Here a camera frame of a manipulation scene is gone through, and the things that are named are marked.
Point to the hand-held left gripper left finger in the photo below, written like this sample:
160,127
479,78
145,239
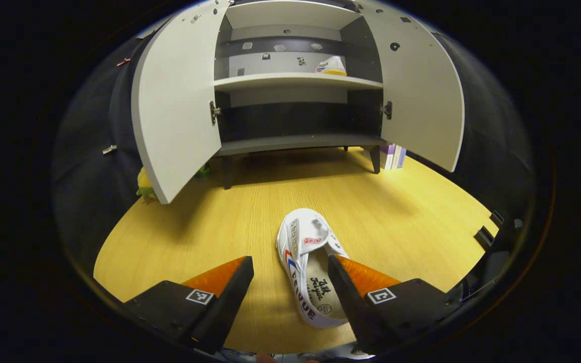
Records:
222,312

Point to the black backdrop cloth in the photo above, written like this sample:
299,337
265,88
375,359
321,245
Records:
89,191

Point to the white canvas shoe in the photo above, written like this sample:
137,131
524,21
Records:
332,66
303,237

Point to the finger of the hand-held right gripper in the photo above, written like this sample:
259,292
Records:
484,237
496,218

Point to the white paperback book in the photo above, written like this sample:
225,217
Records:
385,157
394,157

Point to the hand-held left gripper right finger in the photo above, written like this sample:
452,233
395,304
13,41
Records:
353,307

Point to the silver cloth clip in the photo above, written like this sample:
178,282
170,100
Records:
109,149

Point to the white cabinet door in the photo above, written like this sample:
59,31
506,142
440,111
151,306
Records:
421,101
179,111

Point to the pink cloth clip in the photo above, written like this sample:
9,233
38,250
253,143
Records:
123,62

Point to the white shoe cabinet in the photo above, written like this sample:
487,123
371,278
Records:
295,80

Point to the yellow plush toy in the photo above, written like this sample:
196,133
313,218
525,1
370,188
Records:
144,184

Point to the purple paperback book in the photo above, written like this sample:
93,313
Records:
402,156

